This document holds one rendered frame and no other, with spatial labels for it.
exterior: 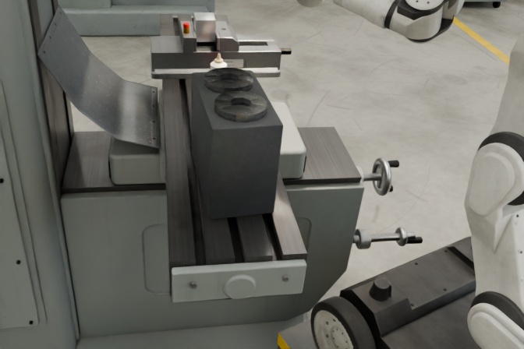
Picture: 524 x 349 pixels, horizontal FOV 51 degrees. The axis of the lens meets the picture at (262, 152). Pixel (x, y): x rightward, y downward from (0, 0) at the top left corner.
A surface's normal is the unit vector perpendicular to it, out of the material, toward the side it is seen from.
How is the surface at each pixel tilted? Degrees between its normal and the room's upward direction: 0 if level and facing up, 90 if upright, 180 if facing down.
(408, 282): 0
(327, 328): 90
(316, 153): 0
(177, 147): 0
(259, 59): 90
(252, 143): 90
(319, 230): 90
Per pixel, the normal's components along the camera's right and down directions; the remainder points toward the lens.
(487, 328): -0.86, 0.22
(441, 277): 0.07, -0.84
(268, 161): 0.25, 0.54
